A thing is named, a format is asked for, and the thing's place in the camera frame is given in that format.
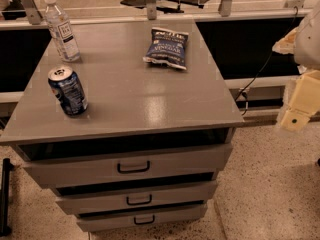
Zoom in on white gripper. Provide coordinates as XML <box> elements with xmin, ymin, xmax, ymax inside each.
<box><xmin>280</xmin><ymin>70</ymin><xmax>320</xmax><ymax>132</ymax></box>

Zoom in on blue chip bag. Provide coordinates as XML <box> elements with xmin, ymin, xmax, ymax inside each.
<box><xmin>143</xmin><ymin>27</ymin><xmax>189</xmax><ymax>70</ymax></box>

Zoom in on clear plastic water bottle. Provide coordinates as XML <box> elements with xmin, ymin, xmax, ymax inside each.
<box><xmin>44</xmin><ymin>0</ymin><xmax>80</xmax><ymax>62</ymax></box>

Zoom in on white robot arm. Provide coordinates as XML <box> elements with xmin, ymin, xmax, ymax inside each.
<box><xmin>272</xmin><ymin>2</ymin><xmax>320</xmax><ymax>132</ymax></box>

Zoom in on top grey drawer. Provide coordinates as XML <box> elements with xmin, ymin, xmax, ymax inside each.
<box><xmin>24</xmin><ymin>143</ymin><xmax>232</xmax><ymax>188</ymax></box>

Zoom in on grey drawer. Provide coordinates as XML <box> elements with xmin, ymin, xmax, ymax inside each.
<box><xmin>56</xmin><ymin>181</ymin><xmax>217</xmax><ymax>215</ymax></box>
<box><xmin>77</xmin><ymin>202</ymin><xmax>207</xmax><ymax>232</ymax></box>
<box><xmin>24</xmin><ymin>143</ymin><xmax>232</xmax><ymax>188</ymax></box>

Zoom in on grey drawer cabinet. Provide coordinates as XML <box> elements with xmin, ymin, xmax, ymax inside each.
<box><xmin>1</xmin><ymin>20</ymin><xmax>242</xmax><ymax>220</ymax></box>

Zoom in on bottom grey drawer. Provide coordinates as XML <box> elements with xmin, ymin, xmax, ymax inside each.
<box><xmin>77</xmin><ymin>202</ymin><xmax>207</xmax><ymax>232</ymax></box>

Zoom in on blue soda can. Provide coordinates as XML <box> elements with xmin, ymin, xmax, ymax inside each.
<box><xmin>48</xmin><ymin>65</ymin><xmax>88</xmax><ymax>116</ymax></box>

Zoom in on middle grey drawer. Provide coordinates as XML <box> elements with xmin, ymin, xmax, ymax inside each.
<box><xmin>56</xmin><ymin>181</ymin><xmax>217</xmax><ymax>215</ymax></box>

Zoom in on black metal stand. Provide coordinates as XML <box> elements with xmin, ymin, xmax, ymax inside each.
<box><xmin>0</xmin><ymin>158</ymin><xmax>14</xmax><ymax>237</ymax></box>

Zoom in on black cable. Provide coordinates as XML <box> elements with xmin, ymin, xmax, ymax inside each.
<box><xmin>234</xmin><ymin>5</ymin><xmax>300</xmax><ymax>116</ymax></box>

